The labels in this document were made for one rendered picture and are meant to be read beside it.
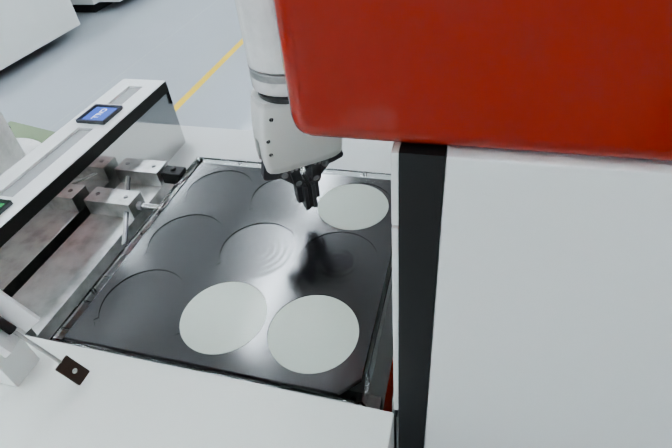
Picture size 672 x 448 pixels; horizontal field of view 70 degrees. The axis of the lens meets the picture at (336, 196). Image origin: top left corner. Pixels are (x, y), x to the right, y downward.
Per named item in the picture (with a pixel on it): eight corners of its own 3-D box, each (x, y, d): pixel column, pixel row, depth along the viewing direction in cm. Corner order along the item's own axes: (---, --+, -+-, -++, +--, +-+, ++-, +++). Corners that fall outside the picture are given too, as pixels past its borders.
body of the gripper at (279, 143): (319, 54, 57) (328, 134, 65) (236, 74, 55) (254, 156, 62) (345, 78, 52) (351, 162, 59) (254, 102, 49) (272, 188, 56)
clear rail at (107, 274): (206, 162, 82) (203, 155, 81) (56, 354, 55) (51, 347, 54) (198, 161, 83) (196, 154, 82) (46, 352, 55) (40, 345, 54)
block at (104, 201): (146, 205, 76) (140, 190, 74) (134, 219, 73) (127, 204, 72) (103, 199, 78) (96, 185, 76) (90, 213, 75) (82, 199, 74)
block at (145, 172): (172, 174, 82) (166, 160, 80) (161, 187, 79) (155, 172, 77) (131, 170, 84) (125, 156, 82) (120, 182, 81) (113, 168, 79)
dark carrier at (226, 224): (407, 184, 72) (407, 181, 72) (357, 400, 47) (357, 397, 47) (202, 165, 81) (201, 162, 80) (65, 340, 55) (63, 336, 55)
